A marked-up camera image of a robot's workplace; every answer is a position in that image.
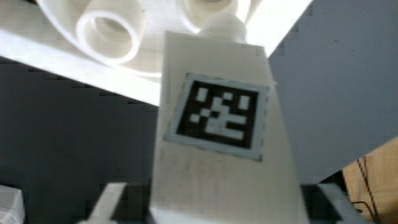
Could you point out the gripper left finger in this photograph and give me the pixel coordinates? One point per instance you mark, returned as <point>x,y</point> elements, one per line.
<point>122,206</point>

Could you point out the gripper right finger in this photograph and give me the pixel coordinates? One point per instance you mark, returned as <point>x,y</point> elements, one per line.
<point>328,205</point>

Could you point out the white U-shaped fence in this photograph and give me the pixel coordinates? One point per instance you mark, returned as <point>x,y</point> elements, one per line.
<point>35,46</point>

